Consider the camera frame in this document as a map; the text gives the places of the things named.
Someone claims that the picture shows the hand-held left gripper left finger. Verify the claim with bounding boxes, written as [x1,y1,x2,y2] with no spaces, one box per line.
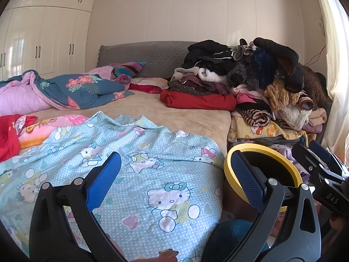
[29,151,128,262]

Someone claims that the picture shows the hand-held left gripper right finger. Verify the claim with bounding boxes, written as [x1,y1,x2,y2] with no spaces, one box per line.
[230,150,322,262]

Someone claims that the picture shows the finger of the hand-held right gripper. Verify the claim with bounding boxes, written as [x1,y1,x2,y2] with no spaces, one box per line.
[309,140,349,173]
[291,143,346,182]

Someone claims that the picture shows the yellow-rimmed black trash bin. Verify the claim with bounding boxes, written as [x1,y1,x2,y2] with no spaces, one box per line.
[223,144,304,224]

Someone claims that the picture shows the lavender fleece garment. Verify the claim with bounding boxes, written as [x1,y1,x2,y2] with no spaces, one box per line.
[269,143,300,167]

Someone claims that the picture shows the light blue cartoon sheet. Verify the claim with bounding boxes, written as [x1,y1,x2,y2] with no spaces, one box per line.
[0,111,224,262]

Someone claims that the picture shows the beige towel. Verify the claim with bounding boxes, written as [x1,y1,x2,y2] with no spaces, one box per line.
[308,108,328,133]

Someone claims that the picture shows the cream plush garment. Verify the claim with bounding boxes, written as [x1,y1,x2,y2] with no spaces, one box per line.
[279,104,314,131]

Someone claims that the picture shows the yellow cartoon blanket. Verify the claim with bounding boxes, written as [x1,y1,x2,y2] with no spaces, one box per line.
[228,113,308,145]

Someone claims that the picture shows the brown patterned knit sleeve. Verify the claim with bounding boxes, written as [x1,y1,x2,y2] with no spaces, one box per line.
[298,93,318,114]

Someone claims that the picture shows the person's teal pants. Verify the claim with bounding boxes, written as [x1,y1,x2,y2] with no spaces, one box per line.
[202,219,270,262]

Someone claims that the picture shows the tiger-striped cloth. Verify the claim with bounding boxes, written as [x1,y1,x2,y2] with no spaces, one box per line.
[238,109,272,127]

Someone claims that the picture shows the tan knit sweater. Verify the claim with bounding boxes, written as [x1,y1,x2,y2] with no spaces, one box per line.
[263,79,300,112]

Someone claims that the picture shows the brown plush blanket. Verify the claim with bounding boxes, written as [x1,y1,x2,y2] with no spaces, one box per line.
[298,64,329,107]

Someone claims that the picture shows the pink cartoon blanket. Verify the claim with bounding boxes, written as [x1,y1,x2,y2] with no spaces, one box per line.
[16,115,90,150]

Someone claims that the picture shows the white curtain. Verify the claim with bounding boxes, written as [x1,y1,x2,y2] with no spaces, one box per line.
[311,0,349,149]

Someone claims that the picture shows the bright pink garment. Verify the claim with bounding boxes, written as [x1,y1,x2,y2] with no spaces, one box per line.
[236,91,266,105]

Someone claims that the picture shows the red folded garment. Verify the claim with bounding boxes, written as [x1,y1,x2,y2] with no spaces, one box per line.
[160,90,237,111]

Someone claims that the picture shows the beige bed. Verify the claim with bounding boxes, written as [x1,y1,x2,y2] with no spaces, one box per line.
[27,90,232,153]

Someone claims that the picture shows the blue floral quilt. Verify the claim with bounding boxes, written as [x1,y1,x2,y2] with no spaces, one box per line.
[0,69,135,116]

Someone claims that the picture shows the navy fuzzy garment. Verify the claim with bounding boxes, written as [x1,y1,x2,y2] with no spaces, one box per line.
[251,46,279,89]

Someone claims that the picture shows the black fleece garment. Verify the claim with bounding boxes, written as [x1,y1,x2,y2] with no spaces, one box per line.
[253,37,304,94]

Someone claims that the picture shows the dark red cloth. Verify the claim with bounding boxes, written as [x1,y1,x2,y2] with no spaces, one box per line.
[128,83,163,95]

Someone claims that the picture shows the grey dotted garment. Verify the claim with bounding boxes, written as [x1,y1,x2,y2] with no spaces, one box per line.
[228,61,258,90]

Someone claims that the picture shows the red floral blanket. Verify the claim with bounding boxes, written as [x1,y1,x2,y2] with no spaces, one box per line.
[0,114,39,162]

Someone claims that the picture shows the dark dotted garment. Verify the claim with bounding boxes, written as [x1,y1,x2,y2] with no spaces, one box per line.
[167,79,229,96]

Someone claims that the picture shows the pale pink garment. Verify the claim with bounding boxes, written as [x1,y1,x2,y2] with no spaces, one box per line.
[87,65,115,78]

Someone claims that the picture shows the cream floral pillow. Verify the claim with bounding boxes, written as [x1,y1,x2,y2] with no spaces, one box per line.
[131,77,171,88]

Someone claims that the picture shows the white fleece garment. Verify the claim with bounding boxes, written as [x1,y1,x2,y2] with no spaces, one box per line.
[198,68,229,84]

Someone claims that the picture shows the striped pillow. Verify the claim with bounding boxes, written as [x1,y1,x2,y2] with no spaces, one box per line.
[112,61,146,78]

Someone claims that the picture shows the grey fuzzy garment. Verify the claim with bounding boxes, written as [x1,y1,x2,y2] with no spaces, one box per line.
[232,39,255,60]

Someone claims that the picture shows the beige garment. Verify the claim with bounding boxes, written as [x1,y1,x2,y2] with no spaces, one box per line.
[172,67,201,82]

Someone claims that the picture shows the black jacket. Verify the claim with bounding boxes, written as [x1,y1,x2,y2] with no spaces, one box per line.
[182,40,235,70]

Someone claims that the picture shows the grey quilted headboard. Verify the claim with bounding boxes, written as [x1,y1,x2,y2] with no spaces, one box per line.
[97,41,197,79]

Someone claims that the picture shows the white wardrobe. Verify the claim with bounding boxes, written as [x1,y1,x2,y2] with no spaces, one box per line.
[0,0,96,81]

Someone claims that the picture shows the thin wall cable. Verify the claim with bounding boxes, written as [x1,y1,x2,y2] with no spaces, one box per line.
[308,45,327,65]

